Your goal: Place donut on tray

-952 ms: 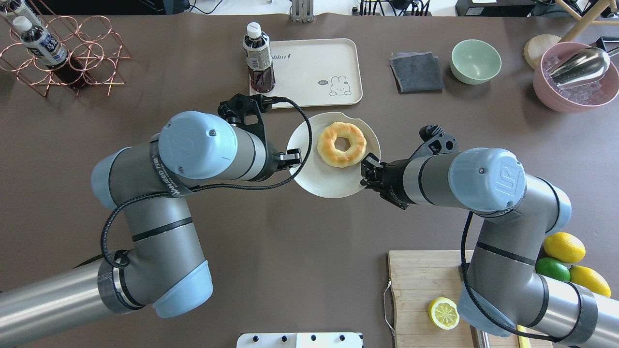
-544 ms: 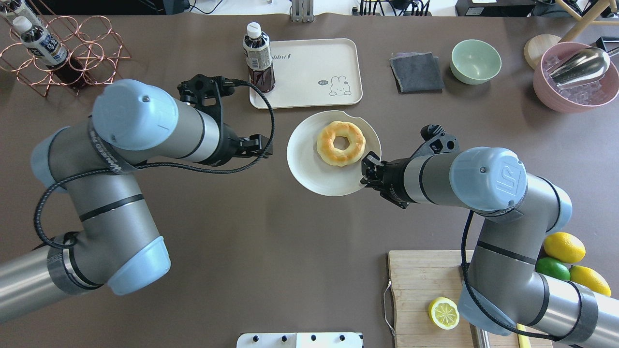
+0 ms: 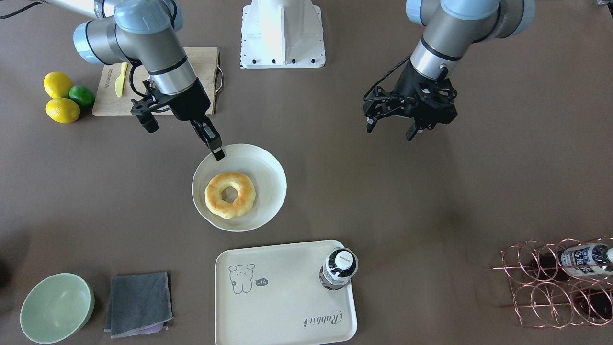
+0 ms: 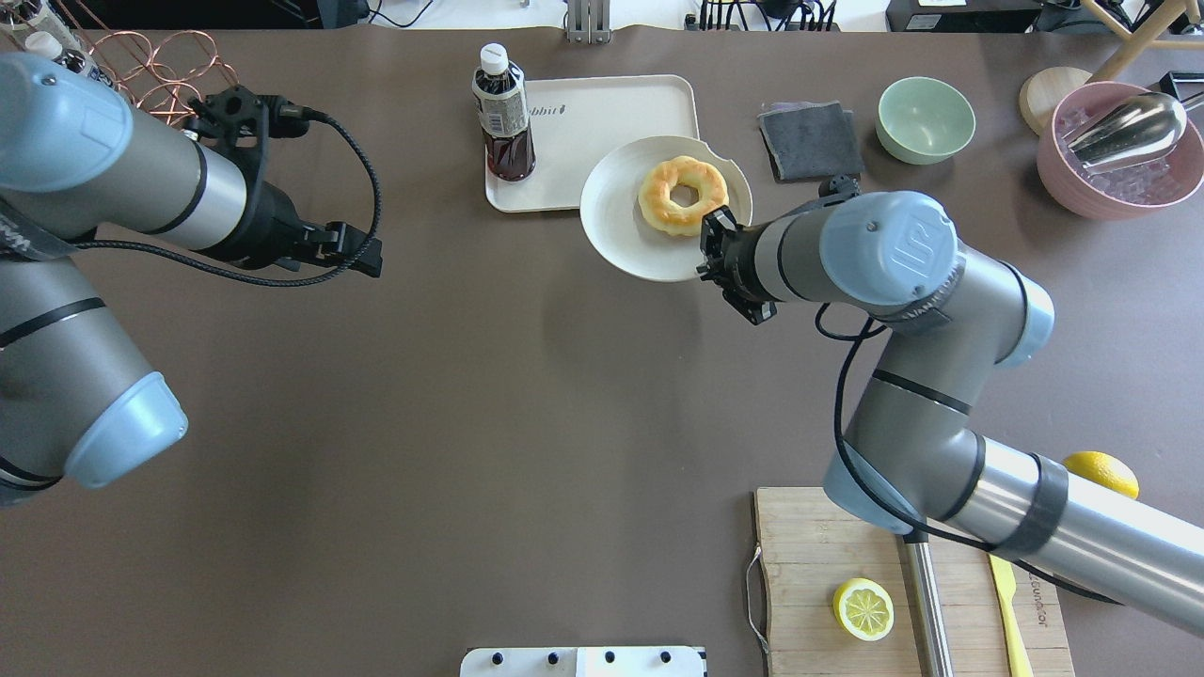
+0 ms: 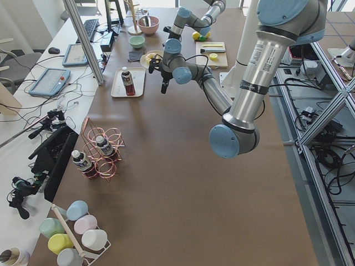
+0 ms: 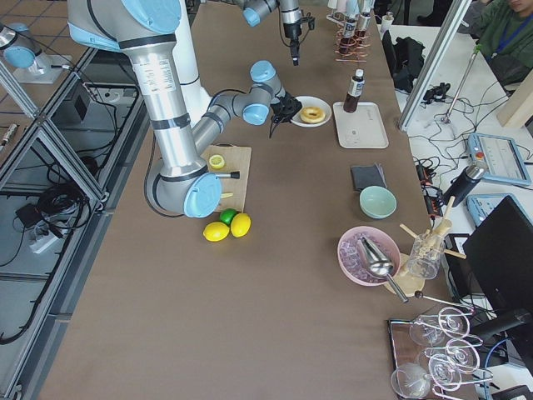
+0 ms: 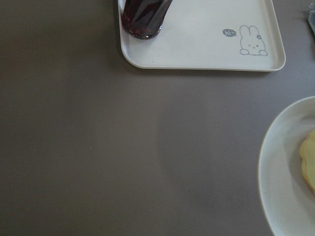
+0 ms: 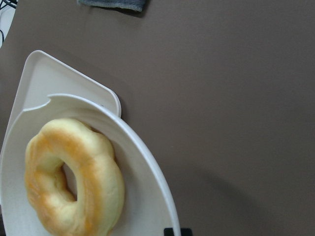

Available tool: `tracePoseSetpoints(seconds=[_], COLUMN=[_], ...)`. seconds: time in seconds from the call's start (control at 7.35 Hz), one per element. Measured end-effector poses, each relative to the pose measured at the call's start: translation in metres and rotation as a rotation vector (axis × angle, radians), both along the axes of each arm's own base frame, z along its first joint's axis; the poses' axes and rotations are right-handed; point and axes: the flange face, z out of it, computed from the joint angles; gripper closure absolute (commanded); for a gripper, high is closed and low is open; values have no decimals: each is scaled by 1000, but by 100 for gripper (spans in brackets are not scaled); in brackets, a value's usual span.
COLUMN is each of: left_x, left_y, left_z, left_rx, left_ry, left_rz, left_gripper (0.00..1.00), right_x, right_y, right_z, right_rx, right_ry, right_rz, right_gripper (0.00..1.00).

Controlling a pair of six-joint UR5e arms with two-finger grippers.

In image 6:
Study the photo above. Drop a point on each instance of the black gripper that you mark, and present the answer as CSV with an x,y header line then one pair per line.
x,y
291,30
285,107

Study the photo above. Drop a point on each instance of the glazed donut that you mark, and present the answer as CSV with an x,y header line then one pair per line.
x,y
312,115

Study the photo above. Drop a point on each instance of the white round plate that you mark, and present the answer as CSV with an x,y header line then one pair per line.
x,y
307,101

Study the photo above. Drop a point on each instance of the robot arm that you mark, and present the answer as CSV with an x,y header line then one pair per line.
x,y
145,31
292,19

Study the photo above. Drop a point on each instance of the cream rabbit tray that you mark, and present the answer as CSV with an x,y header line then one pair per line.
x,y
362,129

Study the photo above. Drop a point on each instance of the wine glass rack tray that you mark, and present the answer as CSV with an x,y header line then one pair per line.
x,y
435,354

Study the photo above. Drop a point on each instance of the tea bottle in rack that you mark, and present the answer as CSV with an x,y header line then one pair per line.
x,y
363,23
349,29

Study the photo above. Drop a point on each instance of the white cup rack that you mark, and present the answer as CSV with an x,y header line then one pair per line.
x,y
340,10

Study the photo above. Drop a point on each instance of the half lemon slice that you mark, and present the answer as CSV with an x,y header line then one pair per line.
x,y
217,161

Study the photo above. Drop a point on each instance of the grey folded cloth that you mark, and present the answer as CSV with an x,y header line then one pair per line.
x,y
367,176

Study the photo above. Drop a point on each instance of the green lime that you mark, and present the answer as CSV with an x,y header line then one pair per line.
x,y
226,216

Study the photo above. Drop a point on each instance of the upper yellow lemon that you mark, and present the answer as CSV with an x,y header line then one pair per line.
x,y
240,225

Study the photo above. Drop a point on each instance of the yellow lemon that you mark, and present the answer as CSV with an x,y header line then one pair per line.
x,y
215,231
240,225

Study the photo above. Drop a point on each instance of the green ceramic bowl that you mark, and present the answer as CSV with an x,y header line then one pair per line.
x,y
377,202

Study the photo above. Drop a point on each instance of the lower yellow lemon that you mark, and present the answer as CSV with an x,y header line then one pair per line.
x,y
215,231

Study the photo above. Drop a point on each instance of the pink bowl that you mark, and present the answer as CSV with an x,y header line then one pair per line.
x,y
350,261

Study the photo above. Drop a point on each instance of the steel ice scoop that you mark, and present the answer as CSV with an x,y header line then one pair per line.
x,y
378,264

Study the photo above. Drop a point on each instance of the black water flask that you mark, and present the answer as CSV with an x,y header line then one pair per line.
x,y
465,182

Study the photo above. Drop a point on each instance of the clear glass mug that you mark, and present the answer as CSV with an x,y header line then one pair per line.
x,y
425,258

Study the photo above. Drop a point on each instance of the wooden mug tree stand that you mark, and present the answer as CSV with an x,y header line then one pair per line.
x,y
415,284

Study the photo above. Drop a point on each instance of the seated person green jacket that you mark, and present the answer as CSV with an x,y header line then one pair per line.
x,y
504,29

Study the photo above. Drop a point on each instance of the black computer monitor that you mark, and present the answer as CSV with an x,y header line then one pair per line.
x,y
499,253

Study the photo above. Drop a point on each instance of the white power strip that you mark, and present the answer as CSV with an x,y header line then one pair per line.
x,y
43,237

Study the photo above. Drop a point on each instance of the copper wire bottle rack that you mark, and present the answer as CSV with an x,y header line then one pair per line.
x,y
352,49

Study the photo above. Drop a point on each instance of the aluminium frame post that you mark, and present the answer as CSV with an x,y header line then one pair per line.
x,y
438,50

